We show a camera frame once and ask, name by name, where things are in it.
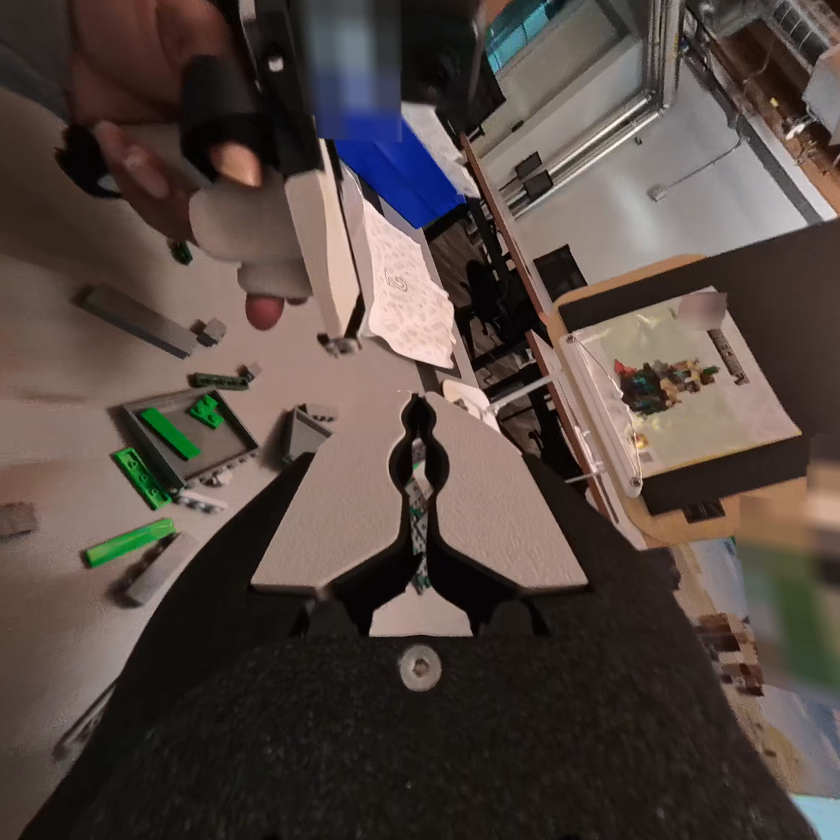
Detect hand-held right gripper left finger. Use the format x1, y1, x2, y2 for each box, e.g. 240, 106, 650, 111
250, 390, 421, 605

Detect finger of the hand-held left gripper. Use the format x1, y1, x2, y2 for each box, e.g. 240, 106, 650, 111
284, 167, 359, 341
344, 176, 376, 341

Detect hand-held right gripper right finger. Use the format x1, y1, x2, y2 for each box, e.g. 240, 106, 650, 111
427, 392, 590, 599

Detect small grey green lego assembly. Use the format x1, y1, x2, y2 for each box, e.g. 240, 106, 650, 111
403, 440, 435, 594

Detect dark grey long lego brick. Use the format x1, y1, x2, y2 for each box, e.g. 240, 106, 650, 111
79, 285, 198, 358

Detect bright green long lego bar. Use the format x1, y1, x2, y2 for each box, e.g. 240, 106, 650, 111
84, 518, 177, 569

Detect lego set box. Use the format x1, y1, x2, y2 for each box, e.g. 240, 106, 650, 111
683, 525, 840, 804

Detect thin light grey lego plate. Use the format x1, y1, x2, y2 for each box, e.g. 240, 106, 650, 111
53, 683, 122, 762

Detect person's left hand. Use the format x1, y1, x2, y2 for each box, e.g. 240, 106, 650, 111
66, 0, 290, 332

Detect white printed paper bag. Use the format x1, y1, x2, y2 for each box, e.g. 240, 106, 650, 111
360, 204, 459, 370

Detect blue storage bin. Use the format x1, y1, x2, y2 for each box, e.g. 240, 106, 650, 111
335, 112, 468, 232

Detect metal pipes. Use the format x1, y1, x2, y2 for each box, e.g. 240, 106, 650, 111
506, 0, 686, 219

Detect instruction booklet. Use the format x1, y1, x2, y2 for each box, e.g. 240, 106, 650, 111
569, 289, 803, 481

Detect dark grey lego bracket piece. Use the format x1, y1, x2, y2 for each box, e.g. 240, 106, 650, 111
281, 403, 337, 464

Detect dark grey lego window frame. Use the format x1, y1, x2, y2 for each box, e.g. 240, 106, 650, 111
122, 390, 261, 490

